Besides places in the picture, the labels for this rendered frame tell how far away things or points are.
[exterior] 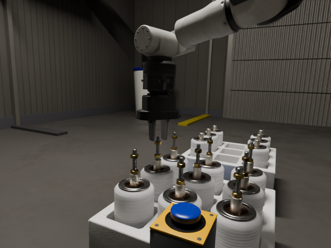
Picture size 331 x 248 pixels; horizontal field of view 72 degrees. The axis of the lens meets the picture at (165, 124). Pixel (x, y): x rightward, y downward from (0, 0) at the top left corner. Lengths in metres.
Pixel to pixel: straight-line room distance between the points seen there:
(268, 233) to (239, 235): 0.13
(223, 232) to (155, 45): 0.43
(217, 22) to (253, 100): 3.25
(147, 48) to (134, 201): 0.35
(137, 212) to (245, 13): 0.46
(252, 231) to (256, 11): 0.39
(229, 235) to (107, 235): 0.26
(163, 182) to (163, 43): 0.36
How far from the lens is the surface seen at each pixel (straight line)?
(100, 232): 0.58
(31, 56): 3.02
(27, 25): 3.05
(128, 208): 0.55
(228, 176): 0.99
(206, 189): 0.59
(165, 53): 0.60
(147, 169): 0.66
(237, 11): 0.48
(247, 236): 0.48
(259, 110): 3.71
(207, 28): 0.51
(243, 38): 3.80
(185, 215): 0.31
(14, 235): 0.95
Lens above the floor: 0.49
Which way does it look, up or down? 10 degrees down
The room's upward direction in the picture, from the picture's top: 2 degrees clockwise
